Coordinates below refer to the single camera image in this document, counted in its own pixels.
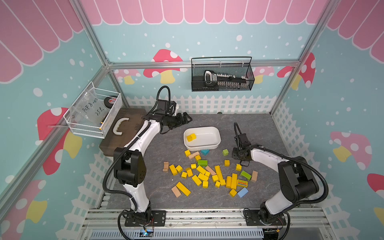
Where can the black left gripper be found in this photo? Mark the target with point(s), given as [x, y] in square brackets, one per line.
[179, 122]

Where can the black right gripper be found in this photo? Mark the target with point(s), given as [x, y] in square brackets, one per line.
[235, 149]

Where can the white oval plastic tub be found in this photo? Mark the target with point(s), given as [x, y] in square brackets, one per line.
[208, 138]

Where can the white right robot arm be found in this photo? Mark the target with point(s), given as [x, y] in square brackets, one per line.
[300, 183]

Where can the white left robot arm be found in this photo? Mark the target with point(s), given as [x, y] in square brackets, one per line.
[126, 174]

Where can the green slanted block right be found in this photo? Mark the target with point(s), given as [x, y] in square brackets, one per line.
[246, 175]

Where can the long yellow block upright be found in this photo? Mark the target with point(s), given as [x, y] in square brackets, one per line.
[234, 181]

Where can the rainbow striped block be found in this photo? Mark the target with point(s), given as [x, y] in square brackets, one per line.
[242, 183]

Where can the teal triangular block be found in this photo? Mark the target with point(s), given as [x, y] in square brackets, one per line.
[205, 152]

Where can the light blue block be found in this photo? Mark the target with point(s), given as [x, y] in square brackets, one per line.
[242, 192]

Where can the green rectangular block centre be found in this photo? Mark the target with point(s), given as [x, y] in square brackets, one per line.
[202, 163]

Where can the brown lidded storage box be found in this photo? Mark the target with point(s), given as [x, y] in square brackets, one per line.
[125, 126]

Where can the brown small block left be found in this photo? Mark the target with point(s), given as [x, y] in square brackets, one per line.
[166, 167]

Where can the black tape roll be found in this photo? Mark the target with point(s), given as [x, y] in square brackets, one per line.
[110, 101]

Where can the long yellow block bottom left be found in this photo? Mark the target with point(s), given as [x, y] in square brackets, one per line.
[183, 189]

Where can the tan wooden block bottom left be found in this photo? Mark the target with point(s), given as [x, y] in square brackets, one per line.
[176, 192]

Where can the black wire mesh basket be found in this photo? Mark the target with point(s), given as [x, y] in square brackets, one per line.
[222, 74]

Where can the clear wire wall basket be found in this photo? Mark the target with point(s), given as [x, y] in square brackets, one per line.
[88, 115]

